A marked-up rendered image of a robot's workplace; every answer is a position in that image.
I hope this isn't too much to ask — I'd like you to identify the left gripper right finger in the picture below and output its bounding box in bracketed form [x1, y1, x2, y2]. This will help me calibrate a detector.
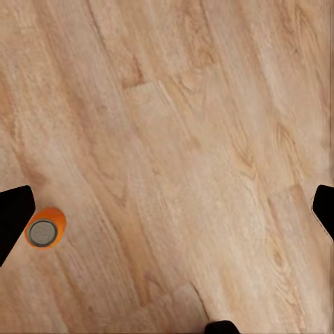
[312, 184, 334, 240]

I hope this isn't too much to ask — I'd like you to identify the can of soda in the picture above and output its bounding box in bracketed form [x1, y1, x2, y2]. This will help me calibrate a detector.
[24, 208, 67, 249]

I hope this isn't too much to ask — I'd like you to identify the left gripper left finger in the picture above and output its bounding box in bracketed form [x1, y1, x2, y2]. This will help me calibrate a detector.
[0, 185, 36, 268]

